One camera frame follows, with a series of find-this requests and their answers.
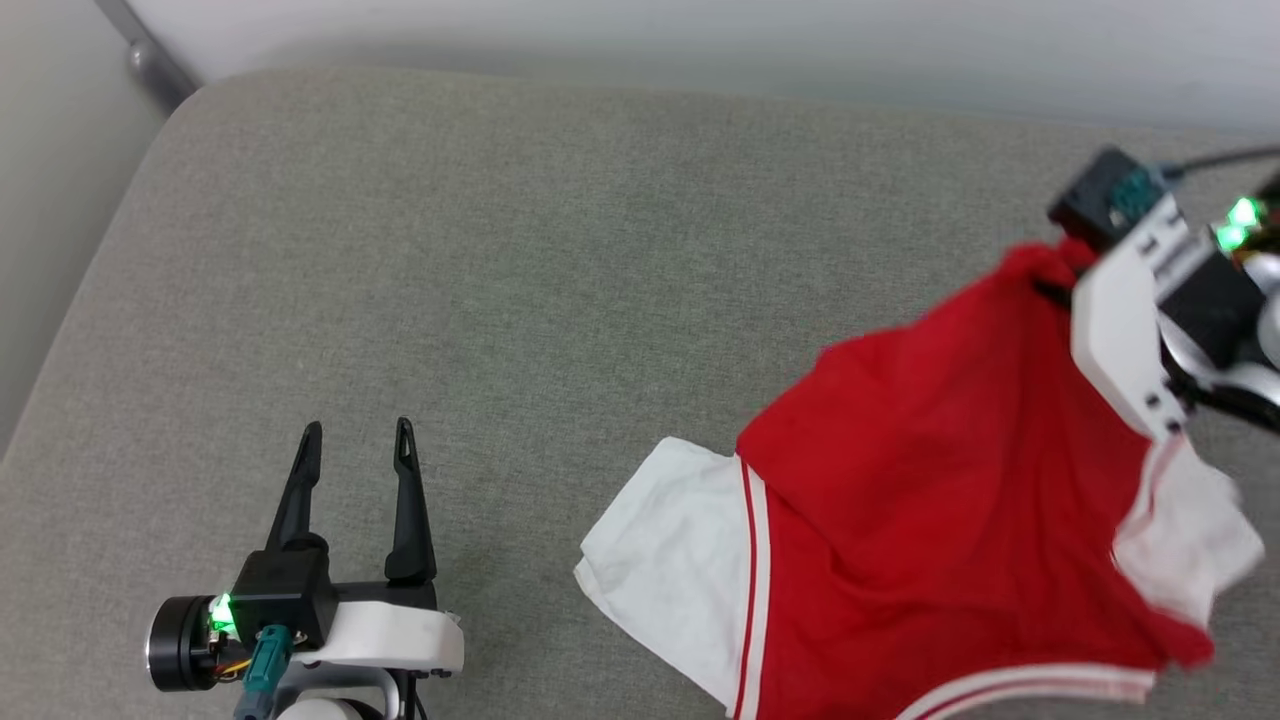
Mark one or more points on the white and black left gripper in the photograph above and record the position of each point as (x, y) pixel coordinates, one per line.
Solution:
(390, 630)

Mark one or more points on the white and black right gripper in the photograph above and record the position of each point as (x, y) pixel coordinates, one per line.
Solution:
(1125, 320)

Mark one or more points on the red and white jersey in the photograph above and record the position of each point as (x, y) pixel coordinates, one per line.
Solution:
(920, 520)

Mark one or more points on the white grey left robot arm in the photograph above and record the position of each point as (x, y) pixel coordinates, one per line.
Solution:
(180, 645)

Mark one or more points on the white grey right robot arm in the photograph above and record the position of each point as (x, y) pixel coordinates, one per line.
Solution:
(1262, 300)

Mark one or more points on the grey fabric sofa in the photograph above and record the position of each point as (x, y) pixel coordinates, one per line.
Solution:
(560, 300)

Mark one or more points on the grey metal bar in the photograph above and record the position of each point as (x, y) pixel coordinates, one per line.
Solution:
(150, 55)

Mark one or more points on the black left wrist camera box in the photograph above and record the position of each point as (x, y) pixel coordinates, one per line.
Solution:
(285, 590)

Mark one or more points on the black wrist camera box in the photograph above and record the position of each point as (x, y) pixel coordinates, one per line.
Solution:
(285, 590)
(1105, 200)

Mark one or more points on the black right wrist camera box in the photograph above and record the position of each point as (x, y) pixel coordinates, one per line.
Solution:
(1105, 200)

